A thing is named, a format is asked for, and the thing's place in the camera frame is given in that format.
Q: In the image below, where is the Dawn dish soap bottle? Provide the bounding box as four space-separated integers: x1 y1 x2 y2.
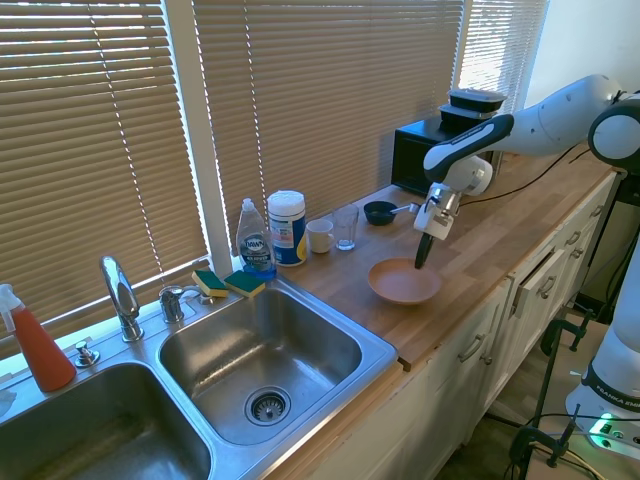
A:
235 197 278 282

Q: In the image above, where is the narrow tan window blind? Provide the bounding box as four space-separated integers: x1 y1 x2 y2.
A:
456 0 550 112

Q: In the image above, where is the chrome sink faucet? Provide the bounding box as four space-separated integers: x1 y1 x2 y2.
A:
99 255 145 344

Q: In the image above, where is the black power cable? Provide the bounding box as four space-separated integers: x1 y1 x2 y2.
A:
458 143 602 207

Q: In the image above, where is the stainless steel double sink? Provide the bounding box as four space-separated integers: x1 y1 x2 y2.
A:
0 276 401 480

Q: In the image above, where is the white ceramic mug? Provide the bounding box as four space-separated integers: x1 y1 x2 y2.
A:
306 218 336 255

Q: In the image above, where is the yellow green sponge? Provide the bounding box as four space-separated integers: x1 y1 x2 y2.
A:
191 269 230 300
223 269 267 300

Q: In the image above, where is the black plastic food container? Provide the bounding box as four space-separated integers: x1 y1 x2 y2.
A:
438 104 497 134
448 88 508 113

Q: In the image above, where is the wide tan window blind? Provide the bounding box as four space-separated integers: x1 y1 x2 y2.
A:
191 0 467 257
0 0 212 359

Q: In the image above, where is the chrome soap dispenser pump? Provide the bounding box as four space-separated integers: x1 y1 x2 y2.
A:
158 285 202 325

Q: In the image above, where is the tan ceramic bowl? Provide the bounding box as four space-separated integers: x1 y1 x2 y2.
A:
368 257 442 307

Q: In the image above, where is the black toaster oven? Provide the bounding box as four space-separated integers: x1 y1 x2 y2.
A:
390 118 503 198

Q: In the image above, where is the white kitchen cabinet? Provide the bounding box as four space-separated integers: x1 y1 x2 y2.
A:
269 168 622 480

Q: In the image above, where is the black metal clamp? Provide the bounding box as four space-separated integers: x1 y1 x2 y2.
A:
539 308 597 357
508 403 582 470

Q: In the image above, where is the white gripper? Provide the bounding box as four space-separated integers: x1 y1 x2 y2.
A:
413 198 457 271

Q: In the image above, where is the dark blue small bowl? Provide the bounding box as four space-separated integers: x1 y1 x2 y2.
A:
363 200 399 227

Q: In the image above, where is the white wipes canister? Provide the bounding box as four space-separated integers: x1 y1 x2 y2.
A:
267 189 308 268

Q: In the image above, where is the clear drinking glass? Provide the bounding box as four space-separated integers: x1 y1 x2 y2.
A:
332 203 360 251

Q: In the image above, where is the metal sink drain strainer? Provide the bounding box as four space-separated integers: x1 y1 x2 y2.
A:
244 385 293 428

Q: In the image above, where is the orange spray bottle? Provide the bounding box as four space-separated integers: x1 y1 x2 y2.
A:
0 283 78 394

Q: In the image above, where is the chrome sink knob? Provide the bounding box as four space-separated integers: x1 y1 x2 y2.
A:
74 340 101 369

